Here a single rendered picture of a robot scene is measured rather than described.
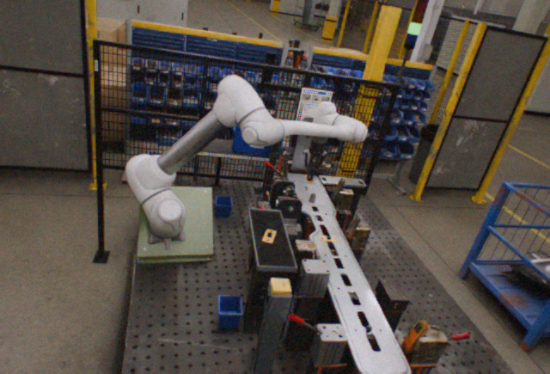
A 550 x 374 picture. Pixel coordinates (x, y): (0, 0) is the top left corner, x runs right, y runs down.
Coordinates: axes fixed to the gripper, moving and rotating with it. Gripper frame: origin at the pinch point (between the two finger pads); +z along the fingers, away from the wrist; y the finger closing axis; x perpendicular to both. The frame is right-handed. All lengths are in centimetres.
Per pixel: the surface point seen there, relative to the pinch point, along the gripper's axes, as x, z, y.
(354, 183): 12.9, 10.0, 33.4
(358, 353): -109, 9, -7
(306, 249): -66, 2, -17
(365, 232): -43.4, 7.1, 19.1
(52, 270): 39, 110, -151
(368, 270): -32, 40, 34
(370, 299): -85, 9, 7
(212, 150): 36, 7, -53
